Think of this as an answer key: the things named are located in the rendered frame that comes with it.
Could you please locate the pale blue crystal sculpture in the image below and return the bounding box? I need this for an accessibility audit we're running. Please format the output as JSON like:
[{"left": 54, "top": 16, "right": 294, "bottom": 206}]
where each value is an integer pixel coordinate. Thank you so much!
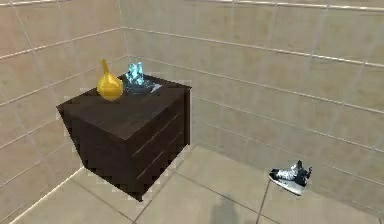
[{"left": 121, "top": 61, "right": 163, "bottom": 96}]

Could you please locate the dark brown chest of drawers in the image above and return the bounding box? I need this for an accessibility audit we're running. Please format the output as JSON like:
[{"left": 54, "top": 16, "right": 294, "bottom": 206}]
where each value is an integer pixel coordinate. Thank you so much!
[{"left": 55, "top": 73, "right": 193, "bottom": 202}]

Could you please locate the yellow vase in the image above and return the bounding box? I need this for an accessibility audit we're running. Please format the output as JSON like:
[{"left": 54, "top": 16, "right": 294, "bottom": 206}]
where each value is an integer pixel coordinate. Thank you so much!
[{"left": 96, "top": 58, "right": 125, "bottom": 102}]

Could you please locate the black and white shoe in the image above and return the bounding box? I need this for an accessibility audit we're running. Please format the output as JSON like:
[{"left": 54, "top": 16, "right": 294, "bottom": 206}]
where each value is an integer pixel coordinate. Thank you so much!
[{"left": 268, "top": 159, "right": 313, "bottom": 197}]

